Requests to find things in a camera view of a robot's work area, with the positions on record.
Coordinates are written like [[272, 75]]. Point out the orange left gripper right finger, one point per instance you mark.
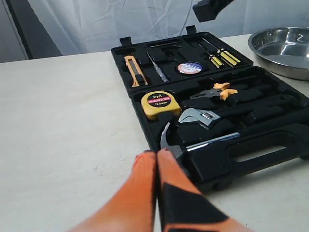
[[182, 206]]

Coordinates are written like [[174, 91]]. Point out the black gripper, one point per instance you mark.
[[208, 10]]

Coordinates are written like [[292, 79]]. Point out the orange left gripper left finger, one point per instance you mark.
[[132, 207]]

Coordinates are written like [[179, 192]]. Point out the black plastic tool case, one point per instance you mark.
[[217, 165]]

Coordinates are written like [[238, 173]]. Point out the adjustable wrench black handle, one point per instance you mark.
[[209, 118]]

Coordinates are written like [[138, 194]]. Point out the yellow black screwdriver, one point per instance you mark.
[[224, 54], [211, 56]]

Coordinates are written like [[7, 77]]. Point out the black electrical tape roll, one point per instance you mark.
[[189, 68]]

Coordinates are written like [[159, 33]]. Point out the clear tester screwdriver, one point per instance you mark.
[[158, 69]]

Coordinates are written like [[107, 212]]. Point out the round stainless steel tray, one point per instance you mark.
[[283, 51]]

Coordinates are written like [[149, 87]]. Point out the yellow utility knife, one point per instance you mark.
[[135, 71]]

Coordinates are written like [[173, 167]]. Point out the yellow tape measure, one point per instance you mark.
[[156, 102]]

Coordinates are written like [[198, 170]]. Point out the white backdrop curtain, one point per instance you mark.
[[49, 28]]

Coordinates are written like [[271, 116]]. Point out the claw hammer black handle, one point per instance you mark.
[[180, 151]]

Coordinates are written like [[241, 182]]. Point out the orange handled pliers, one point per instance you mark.
[[236, 95]]

